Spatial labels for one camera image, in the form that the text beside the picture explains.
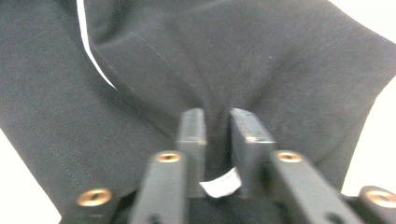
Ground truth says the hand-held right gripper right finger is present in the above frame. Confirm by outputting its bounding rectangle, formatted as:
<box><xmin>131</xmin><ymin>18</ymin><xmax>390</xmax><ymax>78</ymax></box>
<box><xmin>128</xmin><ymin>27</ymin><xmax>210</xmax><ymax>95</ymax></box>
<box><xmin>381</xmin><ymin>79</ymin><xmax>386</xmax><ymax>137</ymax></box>
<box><xmin>229</xmin><ymin>107</ymin><xmax>366</xmax><ymax>224</ymax></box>

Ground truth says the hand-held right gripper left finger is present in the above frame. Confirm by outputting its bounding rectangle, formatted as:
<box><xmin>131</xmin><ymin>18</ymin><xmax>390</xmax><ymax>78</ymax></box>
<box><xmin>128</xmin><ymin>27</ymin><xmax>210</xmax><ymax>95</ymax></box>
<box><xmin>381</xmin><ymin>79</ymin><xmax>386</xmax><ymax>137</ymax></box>
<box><xmin>128</xmin><ymin>107</ymin><xmax>208</xmax><ymax>224</ymax></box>

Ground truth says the black tank top white trim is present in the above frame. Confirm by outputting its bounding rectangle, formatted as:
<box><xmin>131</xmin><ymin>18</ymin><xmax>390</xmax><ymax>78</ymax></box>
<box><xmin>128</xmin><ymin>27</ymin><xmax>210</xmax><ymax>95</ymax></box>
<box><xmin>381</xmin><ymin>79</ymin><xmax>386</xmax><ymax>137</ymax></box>
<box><xmin>0</xmin><ymin>0</ymin><xmax>396</xmax><ymax>224</ymax></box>

